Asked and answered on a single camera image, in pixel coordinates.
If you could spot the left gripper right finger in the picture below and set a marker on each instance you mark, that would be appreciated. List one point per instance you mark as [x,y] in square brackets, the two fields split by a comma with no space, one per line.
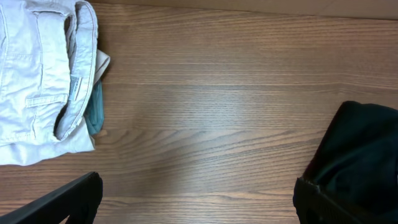
[326,208]

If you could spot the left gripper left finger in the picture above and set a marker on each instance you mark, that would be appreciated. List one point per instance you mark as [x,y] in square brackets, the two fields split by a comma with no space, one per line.
[75,202]

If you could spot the black t-shirt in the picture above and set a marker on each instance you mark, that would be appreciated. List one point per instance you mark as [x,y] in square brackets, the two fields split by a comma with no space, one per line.
[357,158]

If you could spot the beige folded trousers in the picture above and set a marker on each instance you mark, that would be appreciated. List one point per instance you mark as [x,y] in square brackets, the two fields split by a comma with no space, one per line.
[49,64]

